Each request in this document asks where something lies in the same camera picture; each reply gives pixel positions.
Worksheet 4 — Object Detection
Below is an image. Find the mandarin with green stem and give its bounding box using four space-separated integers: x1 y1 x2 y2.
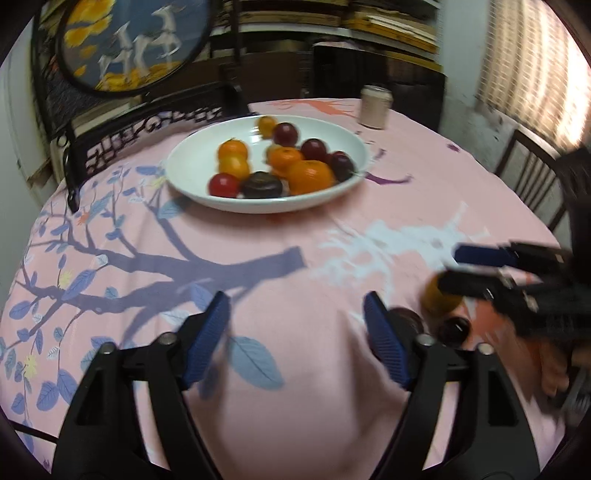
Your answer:
268 145 304 179

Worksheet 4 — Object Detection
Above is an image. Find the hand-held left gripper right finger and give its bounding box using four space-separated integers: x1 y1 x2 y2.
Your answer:
363 291 541 480

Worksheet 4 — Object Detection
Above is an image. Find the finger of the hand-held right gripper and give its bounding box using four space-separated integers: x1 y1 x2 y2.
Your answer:
437 270 542 306
455 242 573 274

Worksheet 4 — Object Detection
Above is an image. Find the carved dark wooden chair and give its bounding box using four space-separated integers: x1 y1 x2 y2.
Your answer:
65 65 248 211

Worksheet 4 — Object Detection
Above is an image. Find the bumpy mandarin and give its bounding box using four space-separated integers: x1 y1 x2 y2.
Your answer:
218 139 249 162

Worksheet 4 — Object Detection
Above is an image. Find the large orange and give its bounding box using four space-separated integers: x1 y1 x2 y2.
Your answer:
288 160 336 196

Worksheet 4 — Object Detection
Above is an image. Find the small dark water chestnut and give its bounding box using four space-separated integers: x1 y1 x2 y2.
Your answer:
390 308 426 339

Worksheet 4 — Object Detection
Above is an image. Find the slatted dark wooden chair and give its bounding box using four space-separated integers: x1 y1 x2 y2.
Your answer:
494 129 571 232

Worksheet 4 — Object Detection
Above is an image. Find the person's right hand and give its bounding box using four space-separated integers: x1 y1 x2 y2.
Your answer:
539 342 583 400

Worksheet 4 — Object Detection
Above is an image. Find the white oval plate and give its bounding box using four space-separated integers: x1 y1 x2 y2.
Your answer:
165 115 371 214

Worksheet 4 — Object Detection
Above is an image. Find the large dark water chestnut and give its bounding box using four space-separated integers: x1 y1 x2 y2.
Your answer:
240 172 284 199

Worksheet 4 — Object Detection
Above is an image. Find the stack of wooden boards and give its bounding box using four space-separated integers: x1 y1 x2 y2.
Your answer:
217 0 442 71

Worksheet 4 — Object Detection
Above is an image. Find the round framed deer picture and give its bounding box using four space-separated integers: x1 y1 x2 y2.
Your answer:
58 0 213 98

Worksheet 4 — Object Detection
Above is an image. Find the dark red plum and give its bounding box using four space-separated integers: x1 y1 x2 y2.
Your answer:
301 138 330 162
272 122 300 148
438 316 471 348
329 151 356 182

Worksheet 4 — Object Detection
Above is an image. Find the red tomato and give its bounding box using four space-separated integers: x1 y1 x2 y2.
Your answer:
208 173 241 199

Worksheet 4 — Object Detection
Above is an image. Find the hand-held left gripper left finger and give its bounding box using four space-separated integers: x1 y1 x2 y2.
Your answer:
52 291 232 480

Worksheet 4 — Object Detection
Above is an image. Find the yellow-green round fruit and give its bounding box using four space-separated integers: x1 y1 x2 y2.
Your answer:
422 274 463 313

